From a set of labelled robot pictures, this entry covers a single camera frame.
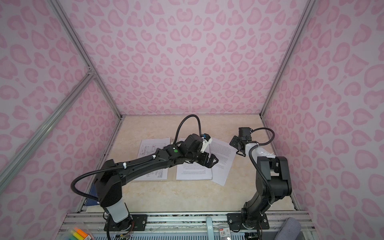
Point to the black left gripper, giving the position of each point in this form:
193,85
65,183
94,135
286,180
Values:
210,163

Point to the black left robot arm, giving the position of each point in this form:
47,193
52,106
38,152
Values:
113,176

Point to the blue booklet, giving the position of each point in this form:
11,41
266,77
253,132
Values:
91,202

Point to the translucent beige file folder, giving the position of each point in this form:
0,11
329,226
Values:
172,174

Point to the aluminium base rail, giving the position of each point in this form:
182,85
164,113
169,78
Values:
205,226

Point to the right corner aluminium post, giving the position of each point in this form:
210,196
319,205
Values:
310,7

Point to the highlighter marker pack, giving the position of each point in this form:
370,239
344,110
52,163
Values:
78,234

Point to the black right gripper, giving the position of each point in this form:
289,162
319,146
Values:
234,141

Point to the grey foam roll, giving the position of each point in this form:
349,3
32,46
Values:
290,230

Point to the printed text sheet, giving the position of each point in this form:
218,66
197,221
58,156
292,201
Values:
226,155
193,172

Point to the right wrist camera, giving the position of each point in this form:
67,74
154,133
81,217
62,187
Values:
245,134

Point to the technical drawing paper sheet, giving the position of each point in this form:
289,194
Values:
149,147

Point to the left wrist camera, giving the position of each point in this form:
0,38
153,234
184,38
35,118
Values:
207,140

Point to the left corner aluminium post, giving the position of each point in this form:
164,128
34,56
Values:
80,48

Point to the small labelled plastic bag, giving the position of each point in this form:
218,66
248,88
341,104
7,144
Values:
225,232

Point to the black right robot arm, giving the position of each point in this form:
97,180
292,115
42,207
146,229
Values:
273,183

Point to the diagonal aluminium frame bar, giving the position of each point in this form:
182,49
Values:
19,160

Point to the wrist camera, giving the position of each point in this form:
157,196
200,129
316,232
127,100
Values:
207,140
245,134

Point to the corner aluminium post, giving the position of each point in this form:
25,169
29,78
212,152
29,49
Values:
80,48
310,7

